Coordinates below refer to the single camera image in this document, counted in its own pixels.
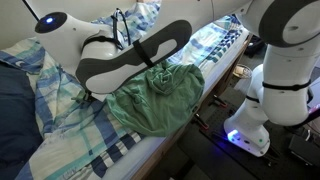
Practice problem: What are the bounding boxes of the green jersey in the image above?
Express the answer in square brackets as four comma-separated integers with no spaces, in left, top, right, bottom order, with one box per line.
[107,61,205,137]

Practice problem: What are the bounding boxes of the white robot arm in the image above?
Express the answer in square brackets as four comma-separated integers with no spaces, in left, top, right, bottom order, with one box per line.
[35,0,320,157]

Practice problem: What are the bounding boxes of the round basket on floor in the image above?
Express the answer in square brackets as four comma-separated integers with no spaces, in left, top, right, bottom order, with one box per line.
[233,64,252,79]

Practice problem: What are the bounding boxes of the blue checked duvet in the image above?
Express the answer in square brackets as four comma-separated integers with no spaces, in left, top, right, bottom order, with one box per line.
[0,0,229,180]

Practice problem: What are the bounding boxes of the dark blue pillow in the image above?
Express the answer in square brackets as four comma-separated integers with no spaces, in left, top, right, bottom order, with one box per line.
[0,63,42,180]

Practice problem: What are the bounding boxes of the red-handled clamp near bed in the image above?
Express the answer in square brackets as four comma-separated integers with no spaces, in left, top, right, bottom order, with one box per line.
[194,114,209,130]

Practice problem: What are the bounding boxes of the red-handled clamp far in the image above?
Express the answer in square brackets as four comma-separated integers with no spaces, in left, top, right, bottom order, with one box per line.
[210,95,227,108]

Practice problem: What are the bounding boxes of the wooden bed frame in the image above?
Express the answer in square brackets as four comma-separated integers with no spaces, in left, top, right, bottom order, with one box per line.
[119,32,252,180]

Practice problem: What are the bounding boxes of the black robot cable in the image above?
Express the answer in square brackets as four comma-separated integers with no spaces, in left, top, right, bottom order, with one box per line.
[110,7,132,51]

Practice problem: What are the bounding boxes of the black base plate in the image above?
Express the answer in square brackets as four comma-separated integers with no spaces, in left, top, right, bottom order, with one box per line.
[199,101,320,180]

